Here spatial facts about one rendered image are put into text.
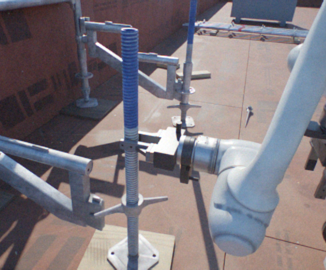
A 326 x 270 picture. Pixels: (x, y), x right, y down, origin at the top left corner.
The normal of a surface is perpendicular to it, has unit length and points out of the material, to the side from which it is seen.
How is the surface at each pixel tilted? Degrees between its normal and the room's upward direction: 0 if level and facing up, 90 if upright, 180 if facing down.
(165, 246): 0
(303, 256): 0
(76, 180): 90
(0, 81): 90
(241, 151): 13
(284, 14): 90
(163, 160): 90
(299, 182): 0
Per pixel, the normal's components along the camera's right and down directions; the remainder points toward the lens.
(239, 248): -0.33, 0.67
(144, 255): 0.04, -0.86
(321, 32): -0.67, -0.01
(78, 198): -0.29, 0.47
